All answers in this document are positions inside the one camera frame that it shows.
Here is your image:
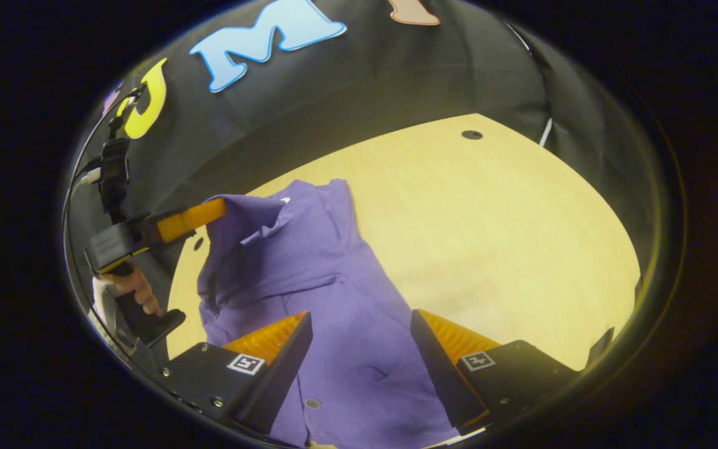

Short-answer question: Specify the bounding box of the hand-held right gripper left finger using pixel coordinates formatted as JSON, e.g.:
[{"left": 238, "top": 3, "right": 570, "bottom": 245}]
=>
[{"left": 160, "top": 311, "right": 314, "bottom": 436}]

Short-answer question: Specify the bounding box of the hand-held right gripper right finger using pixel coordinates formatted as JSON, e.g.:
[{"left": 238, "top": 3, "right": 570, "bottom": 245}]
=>
[{"left": 410, "top": 309, "right": 584, "bottom": 437}]

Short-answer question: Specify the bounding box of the purple button shirt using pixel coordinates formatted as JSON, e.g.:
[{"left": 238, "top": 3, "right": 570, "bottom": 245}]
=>
[{"left": 197, "top": 178, "right": 462, "bottom": 449}]

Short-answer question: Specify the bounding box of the dark bar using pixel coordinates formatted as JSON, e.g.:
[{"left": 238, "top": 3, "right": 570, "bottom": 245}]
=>
[{"left": 585, "top": 327, "right": 616, "bottom": 370}]

